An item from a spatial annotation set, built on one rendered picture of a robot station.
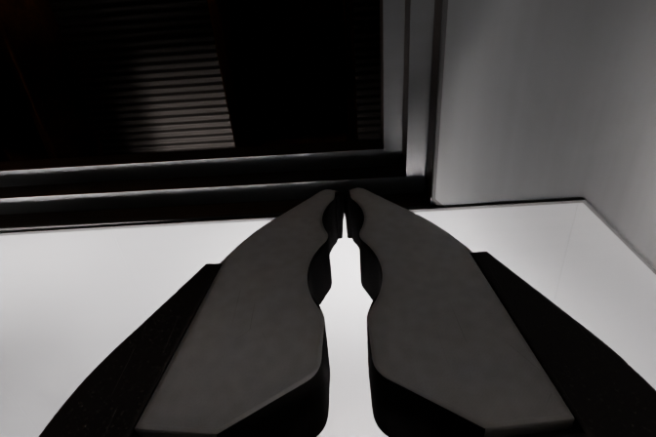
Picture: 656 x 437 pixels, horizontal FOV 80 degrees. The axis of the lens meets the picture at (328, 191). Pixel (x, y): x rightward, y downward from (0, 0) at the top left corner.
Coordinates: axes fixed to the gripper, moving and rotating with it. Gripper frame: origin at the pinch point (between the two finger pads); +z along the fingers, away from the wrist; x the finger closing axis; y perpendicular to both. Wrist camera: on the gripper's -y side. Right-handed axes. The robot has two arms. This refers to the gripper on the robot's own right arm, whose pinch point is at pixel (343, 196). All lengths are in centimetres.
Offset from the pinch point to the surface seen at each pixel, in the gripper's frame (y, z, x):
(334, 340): 7.3, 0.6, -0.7
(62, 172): -0.1, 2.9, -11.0
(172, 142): 8.8, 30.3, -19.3
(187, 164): -0.2, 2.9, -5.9
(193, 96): 3.8, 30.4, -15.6
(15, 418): 12.1, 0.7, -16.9
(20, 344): 6.9, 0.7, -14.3
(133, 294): 4.3, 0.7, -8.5
